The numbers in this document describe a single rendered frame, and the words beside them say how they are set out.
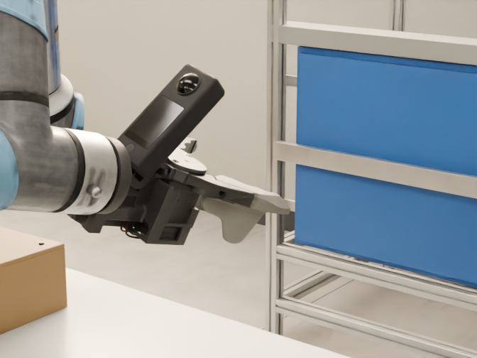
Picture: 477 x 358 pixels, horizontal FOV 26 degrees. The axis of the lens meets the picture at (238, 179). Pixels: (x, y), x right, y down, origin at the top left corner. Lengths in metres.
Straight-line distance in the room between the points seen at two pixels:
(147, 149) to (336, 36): 1.81
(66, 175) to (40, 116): 0.05
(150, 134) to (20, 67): 0.15
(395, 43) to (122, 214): 1.74
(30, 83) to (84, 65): 3.77
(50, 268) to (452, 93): 1.35
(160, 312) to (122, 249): 2.35
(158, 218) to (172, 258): 2.78
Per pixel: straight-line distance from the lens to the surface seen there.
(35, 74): 0.88
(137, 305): 1.55
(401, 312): 3.34
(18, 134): 0.85
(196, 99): 0.96
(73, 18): 4.65
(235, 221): 1.01
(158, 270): 3.64
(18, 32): 0.88
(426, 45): 2.59
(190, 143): 1.09
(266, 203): 1.01
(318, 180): 2.83
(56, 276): 1.52
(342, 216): 2.82
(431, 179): 2.62
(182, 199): 0.99
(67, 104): 1.40
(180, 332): 1.45
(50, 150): 0.87
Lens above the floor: 1.30
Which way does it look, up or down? 16 degrees down
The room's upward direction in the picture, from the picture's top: straight up
